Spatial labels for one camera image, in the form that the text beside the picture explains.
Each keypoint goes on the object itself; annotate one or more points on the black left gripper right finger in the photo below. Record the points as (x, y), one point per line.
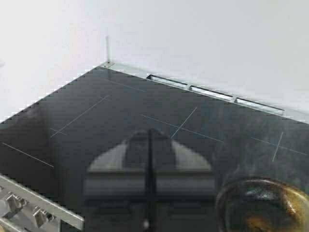
(184, 183)

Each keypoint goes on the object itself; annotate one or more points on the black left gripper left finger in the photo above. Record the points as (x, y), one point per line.
(114, 187)

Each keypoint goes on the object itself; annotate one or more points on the steel frying pan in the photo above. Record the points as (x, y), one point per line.
(261, 205)

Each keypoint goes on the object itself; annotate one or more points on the black glass stove cooktop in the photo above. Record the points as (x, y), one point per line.
(46, 149)

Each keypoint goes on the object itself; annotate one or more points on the steel stove knob middle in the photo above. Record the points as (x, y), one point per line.
(41, 217)

